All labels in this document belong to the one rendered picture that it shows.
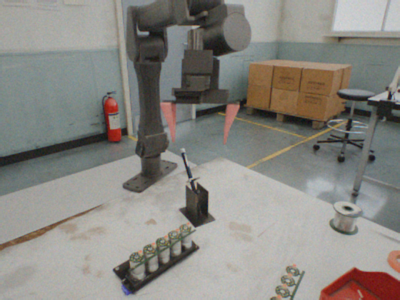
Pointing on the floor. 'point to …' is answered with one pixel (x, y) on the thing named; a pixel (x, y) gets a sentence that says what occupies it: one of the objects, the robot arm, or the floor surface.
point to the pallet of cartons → (298, 89)
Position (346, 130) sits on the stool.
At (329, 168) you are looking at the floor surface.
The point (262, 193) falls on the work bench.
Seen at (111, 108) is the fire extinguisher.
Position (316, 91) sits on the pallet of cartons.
